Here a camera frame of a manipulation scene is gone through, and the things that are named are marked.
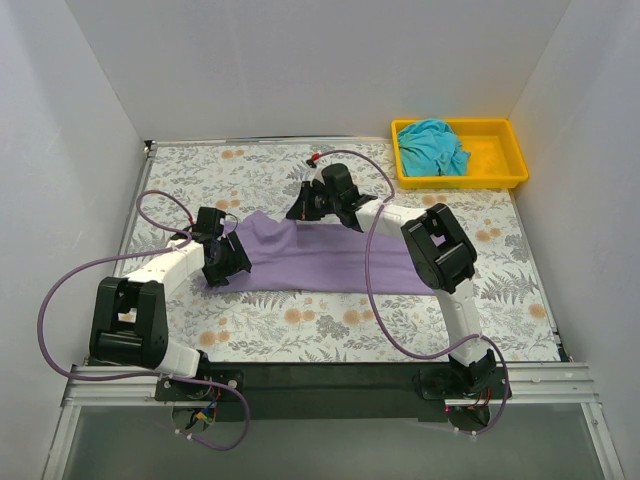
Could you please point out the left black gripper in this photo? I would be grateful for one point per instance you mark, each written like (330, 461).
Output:
(231, 259)

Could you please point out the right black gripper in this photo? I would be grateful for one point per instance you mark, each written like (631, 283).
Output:
(308, 201)

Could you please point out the purple t shirt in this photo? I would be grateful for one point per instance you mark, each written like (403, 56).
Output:
(316, 257)

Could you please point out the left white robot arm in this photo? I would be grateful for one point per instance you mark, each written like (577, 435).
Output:
(130, 325)

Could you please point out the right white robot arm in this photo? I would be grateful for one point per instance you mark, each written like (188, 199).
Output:
(443, 257)

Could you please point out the floral table mat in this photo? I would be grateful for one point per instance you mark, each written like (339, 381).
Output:
(292, 326)

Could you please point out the teal t shirt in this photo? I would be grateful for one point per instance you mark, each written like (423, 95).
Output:
(430, 148)

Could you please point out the yellow plastic bin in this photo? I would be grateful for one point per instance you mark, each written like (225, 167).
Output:
(495, 162)

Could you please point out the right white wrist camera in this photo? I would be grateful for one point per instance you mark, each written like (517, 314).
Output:
(314, 174)

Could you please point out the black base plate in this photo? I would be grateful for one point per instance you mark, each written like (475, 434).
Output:
(319, 391)

